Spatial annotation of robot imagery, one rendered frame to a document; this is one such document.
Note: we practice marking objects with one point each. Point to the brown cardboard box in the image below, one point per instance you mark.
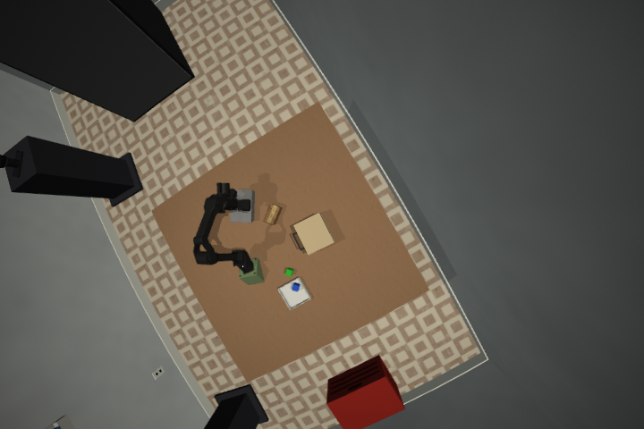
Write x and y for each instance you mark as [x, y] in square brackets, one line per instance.
[273, 214]

